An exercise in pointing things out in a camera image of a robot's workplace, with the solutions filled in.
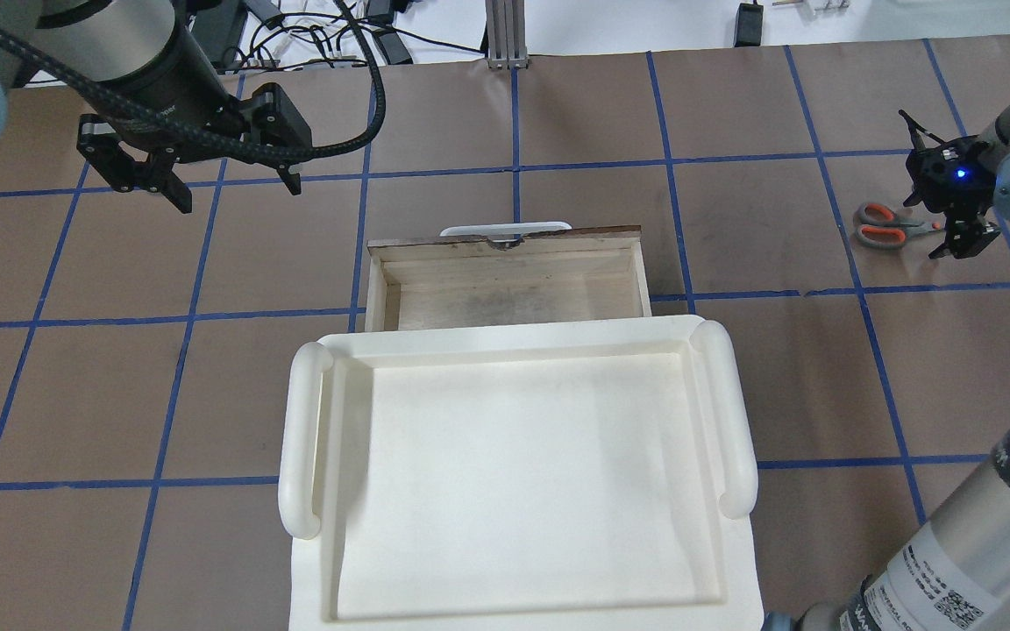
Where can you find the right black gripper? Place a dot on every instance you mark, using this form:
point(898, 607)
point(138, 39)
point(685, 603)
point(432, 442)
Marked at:
point(949, 186)

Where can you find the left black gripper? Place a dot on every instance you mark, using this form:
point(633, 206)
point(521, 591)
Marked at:
point(174, 103)

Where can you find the grey orange scissors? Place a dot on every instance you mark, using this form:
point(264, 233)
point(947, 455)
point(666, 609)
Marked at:
point(880, 227)

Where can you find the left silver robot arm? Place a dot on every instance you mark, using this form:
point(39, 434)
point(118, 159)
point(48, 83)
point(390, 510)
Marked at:
point(144, 51)

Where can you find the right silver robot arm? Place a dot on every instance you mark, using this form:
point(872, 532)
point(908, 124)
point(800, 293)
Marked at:
point(953, 573)

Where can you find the open wooden drawer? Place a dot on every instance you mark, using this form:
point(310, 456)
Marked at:
point(569, 275)

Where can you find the near black power adapter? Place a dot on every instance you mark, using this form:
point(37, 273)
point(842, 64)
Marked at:
point(748, 24)

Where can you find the white plastic tray box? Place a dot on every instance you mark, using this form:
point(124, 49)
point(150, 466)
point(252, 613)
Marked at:
point(593, 475)

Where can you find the aluminium frame post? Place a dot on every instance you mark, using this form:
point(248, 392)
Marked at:
point(505, 35)

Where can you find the white drawer handle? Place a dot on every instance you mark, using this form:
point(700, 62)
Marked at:
point(508, 231)

